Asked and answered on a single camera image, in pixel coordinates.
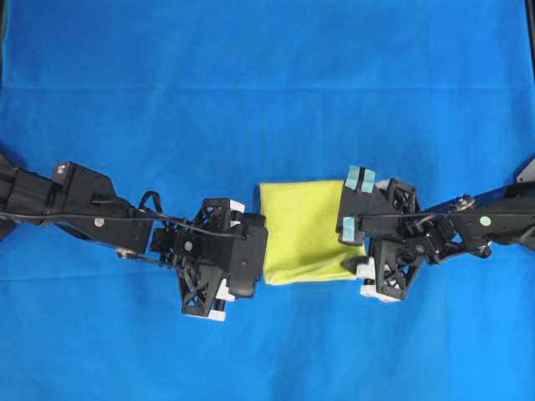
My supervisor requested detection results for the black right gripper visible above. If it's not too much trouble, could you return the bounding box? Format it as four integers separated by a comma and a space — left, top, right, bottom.
342, 179, 462, 302

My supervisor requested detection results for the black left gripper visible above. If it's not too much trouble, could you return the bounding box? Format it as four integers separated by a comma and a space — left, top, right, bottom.
150, 198, 245, 322

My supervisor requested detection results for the yellow-green towel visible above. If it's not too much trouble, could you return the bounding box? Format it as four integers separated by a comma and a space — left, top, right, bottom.
259, 180, 365, 286

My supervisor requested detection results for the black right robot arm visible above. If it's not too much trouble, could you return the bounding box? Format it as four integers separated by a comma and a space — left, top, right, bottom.
336, 162, 534, 302

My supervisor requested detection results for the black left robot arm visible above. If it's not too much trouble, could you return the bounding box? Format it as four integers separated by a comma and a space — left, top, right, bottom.
1, 155, 267, 321

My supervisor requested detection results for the blue table cloth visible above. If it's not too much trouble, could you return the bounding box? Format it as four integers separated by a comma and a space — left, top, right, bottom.
1, 1, 534, 400

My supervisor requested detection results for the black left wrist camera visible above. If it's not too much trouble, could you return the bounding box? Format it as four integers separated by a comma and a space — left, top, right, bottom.
227, 213, 268, 297

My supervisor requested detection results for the right wrist camera with tape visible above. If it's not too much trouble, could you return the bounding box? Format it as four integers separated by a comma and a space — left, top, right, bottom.
336, 165, 411, 246

